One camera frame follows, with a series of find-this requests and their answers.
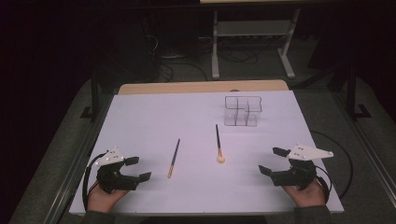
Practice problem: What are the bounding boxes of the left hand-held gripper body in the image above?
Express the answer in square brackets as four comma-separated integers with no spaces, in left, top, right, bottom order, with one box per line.
[94,145,141,194]

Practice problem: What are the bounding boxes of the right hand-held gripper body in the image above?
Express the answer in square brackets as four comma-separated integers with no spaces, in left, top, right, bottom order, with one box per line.
[270,143,334,191]

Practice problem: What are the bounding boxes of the brush with tan handle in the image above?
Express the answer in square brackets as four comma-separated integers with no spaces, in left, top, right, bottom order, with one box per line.
[167,138,181,179]

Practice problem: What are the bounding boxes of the clear acrylic organizer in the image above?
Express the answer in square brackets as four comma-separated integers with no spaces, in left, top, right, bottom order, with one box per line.
[223,95,263,128]

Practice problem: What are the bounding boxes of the black brush with round head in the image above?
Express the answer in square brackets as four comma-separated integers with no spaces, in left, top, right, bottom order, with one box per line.
[215,123,226,164]

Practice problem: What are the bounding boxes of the person's right hand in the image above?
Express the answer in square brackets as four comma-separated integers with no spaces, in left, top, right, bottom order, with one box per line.
[281,179,327,208]

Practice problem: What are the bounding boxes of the person's left hand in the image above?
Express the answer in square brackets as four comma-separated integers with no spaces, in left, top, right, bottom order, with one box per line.
[87,184,129,214]

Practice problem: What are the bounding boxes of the white table cover sheet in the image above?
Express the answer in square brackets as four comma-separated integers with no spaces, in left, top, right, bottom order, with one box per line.
[68,90,345,217]

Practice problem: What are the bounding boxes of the black metal stand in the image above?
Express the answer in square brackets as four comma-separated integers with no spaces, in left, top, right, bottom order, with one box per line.
[79,70,103,121]
[346,64,373,121]

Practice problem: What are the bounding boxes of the wooden table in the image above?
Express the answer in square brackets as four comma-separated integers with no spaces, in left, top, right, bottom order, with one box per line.
[118,79,290,95]

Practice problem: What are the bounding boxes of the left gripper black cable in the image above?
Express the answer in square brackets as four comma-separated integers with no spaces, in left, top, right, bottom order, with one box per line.
[81,152,108,213]

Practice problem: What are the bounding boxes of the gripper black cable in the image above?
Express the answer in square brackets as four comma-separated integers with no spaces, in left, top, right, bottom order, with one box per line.
[309,130,355,204]
[81,152,108,213]

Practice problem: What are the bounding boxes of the metal rail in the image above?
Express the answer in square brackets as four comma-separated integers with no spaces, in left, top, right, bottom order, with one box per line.
[331,92,396,200]
[41,92,114,224]

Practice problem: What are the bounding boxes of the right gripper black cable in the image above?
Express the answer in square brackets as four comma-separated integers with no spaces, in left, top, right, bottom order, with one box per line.
[309,130,355,204]

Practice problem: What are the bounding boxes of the black floor cables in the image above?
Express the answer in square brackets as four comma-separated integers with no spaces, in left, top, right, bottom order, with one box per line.
[157,46,260,83]

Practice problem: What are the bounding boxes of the white metal desk frame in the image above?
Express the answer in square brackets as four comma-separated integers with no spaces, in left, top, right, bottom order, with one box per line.
[210,8,303,80]

